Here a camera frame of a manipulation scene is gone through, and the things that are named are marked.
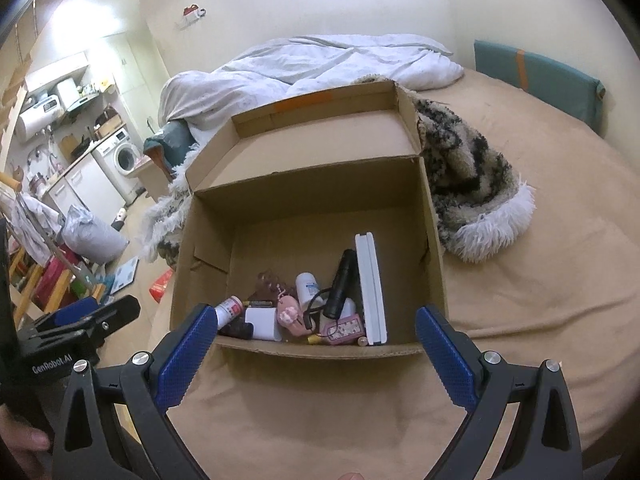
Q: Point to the white hanging cloth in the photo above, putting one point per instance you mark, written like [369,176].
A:
[35,225]

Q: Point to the brown cardboard box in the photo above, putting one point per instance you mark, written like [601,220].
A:
[310,200]

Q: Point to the dark brown small bottle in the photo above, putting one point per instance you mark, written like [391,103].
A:
[237,331]

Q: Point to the white wall cabinets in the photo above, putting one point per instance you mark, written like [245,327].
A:
[55,72]

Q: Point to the white pill bottle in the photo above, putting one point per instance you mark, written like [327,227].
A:
[306,287]

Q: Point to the clear brown plastic bottle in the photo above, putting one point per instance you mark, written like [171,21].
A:
[270,285]

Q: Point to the white range hood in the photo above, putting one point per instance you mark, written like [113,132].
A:
[67,92]

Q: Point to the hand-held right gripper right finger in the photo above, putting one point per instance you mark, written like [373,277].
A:
[445,355]

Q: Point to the red packet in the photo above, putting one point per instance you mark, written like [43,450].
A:
[161,287]

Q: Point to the person's left hand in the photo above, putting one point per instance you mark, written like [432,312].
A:
[25,440]

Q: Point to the white kitchen base cabinet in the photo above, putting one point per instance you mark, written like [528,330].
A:
[85,180]

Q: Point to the white air conditioner remote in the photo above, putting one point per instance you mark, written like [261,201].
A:
[372,290]

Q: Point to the pink toy figure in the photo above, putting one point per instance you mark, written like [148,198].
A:
[289,312]

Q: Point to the fuzzy patterned blanket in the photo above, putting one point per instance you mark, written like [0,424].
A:
[470,175]

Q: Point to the black flashlight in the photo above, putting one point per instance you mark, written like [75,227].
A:
[342,280]

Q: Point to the beige bedside stand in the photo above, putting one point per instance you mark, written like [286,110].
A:
[150,175]

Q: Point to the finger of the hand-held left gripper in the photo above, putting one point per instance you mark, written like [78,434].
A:
[120,310]
[75,307]

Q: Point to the bathroom scale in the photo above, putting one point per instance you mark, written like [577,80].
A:
[125,275]

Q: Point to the white charger adapter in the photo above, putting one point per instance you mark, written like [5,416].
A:
[262,324]

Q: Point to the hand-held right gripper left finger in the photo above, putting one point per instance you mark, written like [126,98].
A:
[187,355]

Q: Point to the white duvet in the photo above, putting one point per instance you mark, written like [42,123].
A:
[325,60]

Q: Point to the pink sanitizer bottle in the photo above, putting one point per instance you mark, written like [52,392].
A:
[342,330]

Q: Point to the small red label bottle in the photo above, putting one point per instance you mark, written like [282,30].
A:
[229,308]

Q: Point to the white water heater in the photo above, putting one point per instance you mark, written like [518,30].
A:
[35,122]

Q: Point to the white washing machine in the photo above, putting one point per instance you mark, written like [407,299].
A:
[122,155]

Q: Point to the wooden rack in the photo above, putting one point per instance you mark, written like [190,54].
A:
[50,285]

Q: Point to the teal cushion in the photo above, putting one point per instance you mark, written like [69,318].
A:
[545,80]

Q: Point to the grey plastic bag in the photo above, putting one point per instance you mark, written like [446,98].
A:
[92,240]

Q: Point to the tall white wardrobe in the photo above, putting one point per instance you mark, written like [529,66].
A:
[135,70]

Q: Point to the teal pillow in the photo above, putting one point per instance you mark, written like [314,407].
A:
[170,142]

